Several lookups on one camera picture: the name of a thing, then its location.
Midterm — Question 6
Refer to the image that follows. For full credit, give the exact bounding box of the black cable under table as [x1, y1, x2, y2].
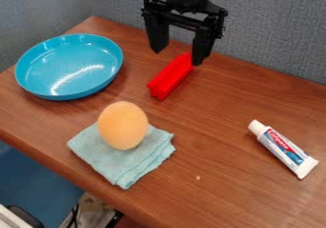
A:
[66, 202, 82, 228]

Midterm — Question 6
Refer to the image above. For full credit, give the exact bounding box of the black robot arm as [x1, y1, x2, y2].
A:
[142, 0, 229, 66]

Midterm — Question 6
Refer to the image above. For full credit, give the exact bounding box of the blue plate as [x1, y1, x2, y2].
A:
[15, 33, 123, 100]

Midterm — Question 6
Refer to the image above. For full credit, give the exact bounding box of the red plastic block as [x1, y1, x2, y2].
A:
[149, 52, 194, 100]

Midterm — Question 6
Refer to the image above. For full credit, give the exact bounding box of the light blue folded cloth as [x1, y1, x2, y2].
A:
[69, 124, 177, 190]

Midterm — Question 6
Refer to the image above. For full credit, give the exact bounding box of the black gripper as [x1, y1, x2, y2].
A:
[142, 0, 229, 66]

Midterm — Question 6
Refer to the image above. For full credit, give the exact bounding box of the white toothpaste tube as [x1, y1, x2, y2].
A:
[249, 120, 318, 179]

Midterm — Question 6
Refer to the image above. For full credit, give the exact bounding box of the yellow orange ball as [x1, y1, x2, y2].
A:
[97, 101, 150, 150]

